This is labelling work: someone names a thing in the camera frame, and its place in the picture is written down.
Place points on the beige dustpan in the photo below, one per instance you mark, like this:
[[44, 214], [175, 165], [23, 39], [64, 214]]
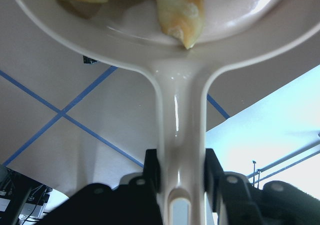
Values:
[[126, 34]]

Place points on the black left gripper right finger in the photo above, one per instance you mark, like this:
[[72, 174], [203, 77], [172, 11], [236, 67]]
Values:
[[213, 171]]

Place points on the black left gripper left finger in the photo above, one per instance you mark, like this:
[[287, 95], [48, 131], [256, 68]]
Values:
[[151, 171]]

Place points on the toy orange peel piece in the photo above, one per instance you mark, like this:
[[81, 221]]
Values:
[[181, 19]]

